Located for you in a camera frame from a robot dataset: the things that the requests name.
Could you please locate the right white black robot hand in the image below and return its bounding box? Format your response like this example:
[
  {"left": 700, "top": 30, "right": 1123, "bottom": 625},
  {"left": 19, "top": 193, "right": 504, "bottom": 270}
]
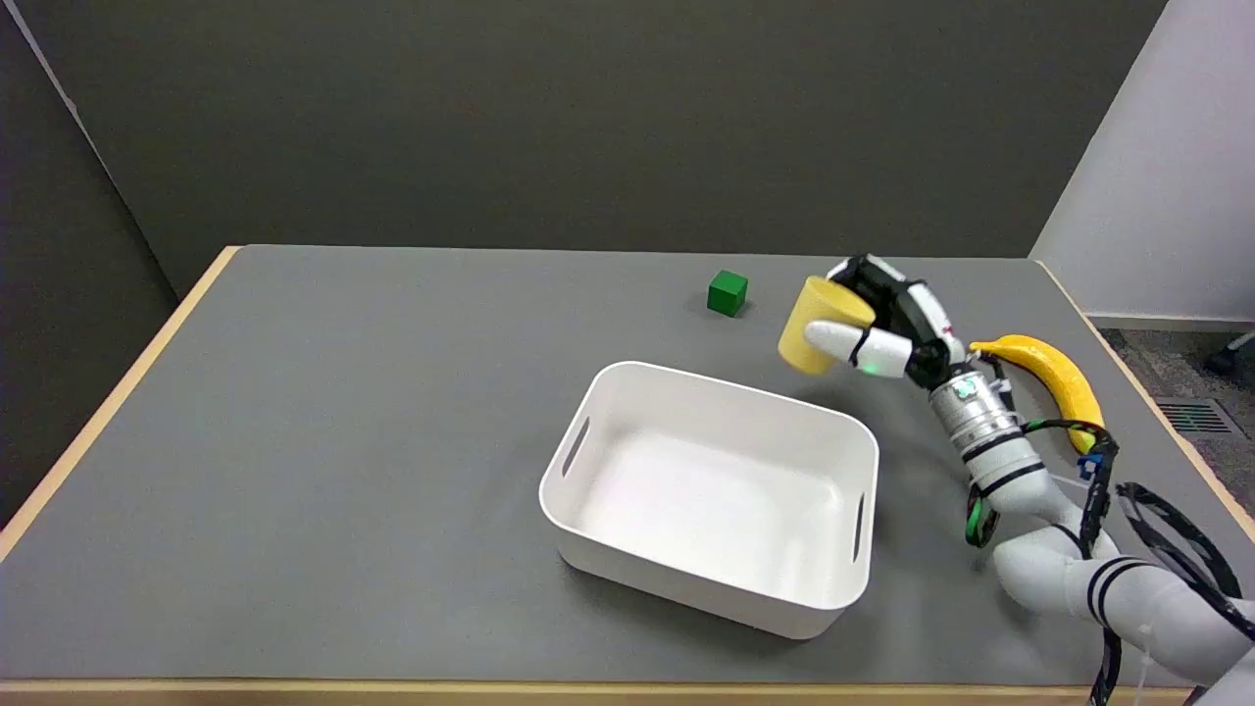
[{"left": 804, "top": 254, "right": 977, "bottom": 392}]

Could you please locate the yellow cup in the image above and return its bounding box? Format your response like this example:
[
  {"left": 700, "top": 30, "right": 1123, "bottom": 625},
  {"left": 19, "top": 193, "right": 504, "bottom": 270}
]
[{"left": 778, "top": 276, "right": 877, "bottom": 377}]

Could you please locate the white plastic box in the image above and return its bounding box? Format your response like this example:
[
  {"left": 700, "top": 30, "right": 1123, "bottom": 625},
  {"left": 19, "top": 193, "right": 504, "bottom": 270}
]
[{"left": 538, "top": 360, "right": 879, "bottom": 641}]

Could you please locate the yellow banana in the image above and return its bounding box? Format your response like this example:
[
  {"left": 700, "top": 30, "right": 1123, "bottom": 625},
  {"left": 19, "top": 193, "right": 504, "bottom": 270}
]
[{"left": 968, "top": 334, "right": 1107, "bottom": 455}]

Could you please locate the green cube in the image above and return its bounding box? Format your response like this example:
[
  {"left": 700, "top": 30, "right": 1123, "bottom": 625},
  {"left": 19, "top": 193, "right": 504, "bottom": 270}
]
[{"left": 707, "top": 271, "right": 749, "bottom": 318}]

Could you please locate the floor vent grille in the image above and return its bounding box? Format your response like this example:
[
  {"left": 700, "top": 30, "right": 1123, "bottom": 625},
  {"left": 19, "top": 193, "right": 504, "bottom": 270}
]
[{"left": 1155, "top": 397, "right": 1236, "bottom": 436}]

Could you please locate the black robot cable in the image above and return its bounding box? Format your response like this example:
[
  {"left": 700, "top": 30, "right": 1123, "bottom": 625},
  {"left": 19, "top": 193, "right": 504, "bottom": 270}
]
[{"left": 965, "top": 355, "right": 1244, "bottom": 706}]

